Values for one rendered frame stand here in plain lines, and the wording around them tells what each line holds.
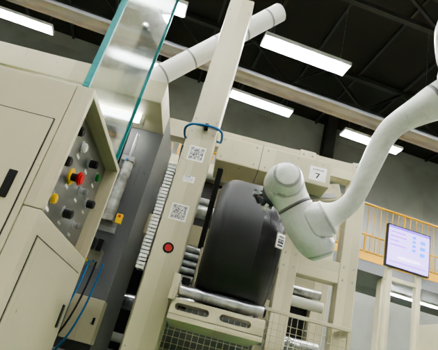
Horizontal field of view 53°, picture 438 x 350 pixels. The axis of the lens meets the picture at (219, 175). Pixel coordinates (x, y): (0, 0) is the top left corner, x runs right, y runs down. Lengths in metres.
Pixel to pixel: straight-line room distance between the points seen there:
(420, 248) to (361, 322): 6.58
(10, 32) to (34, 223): 12.83
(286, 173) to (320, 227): 0.17
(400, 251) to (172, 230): 4.40
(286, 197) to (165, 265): 0.75
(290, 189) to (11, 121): 0.77
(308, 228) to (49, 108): 0.78
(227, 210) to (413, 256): 4.51
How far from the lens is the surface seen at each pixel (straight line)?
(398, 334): 12.99
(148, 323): 1.78
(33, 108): 1.29
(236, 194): 1.74
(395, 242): 5.92
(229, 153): 2.29
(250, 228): 1.67
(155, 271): 1.81
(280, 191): 1.20
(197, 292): 1.71
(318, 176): 2.33
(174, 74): 2.60
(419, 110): 1.28
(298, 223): 1.22
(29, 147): 1.23
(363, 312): 12.52
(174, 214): 1.87
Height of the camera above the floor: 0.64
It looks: 24 degrees up
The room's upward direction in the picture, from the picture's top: 15 degrees clockwise
